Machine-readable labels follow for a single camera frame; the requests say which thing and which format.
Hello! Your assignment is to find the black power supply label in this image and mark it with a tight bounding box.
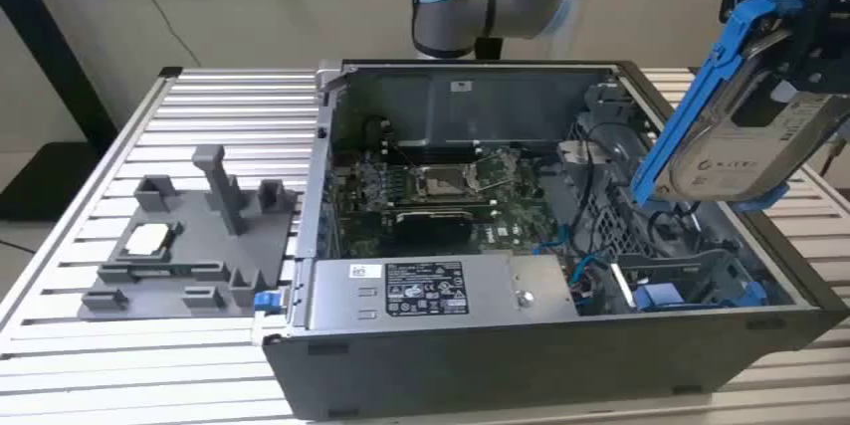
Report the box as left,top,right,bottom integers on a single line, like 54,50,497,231
382,259,470,318

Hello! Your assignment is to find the green motherboard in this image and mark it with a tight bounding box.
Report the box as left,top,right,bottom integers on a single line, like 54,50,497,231
328,145,567,262

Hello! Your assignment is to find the thin blue wire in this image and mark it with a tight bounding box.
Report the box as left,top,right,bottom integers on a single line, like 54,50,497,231
535,237,603,268

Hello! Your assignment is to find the grey parts rack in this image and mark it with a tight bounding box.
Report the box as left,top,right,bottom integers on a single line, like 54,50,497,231
78,143,301,321

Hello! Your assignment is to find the thin wire locking lever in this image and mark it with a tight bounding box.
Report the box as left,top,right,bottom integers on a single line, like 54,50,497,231
390,140,421,170

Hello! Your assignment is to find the blue wire bundle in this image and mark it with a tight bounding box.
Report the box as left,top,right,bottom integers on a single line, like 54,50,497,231
571,255,611,293

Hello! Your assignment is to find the black graphics card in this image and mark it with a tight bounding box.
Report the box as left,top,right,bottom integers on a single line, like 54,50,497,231
393,208,474,253

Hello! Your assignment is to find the green RAM stick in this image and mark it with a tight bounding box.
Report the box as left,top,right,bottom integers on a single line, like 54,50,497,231
125,268,221,279

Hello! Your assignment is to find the silver CPU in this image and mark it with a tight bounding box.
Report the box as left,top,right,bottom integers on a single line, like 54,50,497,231
124,224,176,257

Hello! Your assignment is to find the CPU socket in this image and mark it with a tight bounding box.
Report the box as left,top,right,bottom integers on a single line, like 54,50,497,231
412,164,466,200

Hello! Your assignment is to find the black RAM slot bank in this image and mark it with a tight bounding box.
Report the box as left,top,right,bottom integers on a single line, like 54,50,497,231
380,138,489,164

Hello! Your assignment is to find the metal socket cover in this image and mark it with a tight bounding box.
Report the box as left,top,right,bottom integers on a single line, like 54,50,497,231
465,151,520,193

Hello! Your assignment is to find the black stand with base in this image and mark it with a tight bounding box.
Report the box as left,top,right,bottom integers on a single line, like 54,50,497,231
0,0,120,223

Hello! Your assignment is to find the hard disk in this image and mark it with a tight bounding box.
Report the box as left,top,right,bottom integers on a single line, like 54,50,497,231
628,0,850,213

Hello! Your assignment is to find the black open PC case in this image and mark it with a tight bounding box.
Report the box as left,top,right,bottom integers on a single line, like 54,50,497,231
249,57,850,421

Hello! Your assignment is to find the long black wire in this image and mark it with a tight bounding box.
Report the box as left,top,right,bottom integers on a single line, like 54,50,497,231
569,118,657,248

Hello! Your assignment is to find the looped black disk wire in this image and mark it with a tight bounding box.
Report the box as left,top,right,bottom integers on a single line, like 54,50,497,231
647,201,700,248

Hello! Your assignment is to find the grey power supply unit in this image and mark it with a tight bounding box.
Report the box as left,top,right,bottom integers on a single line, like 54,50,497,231
304,253,576,332

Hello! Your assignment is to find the blue case latch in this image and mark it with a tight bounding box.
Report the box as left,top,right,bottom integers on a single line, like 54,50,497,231
252,290,281,315

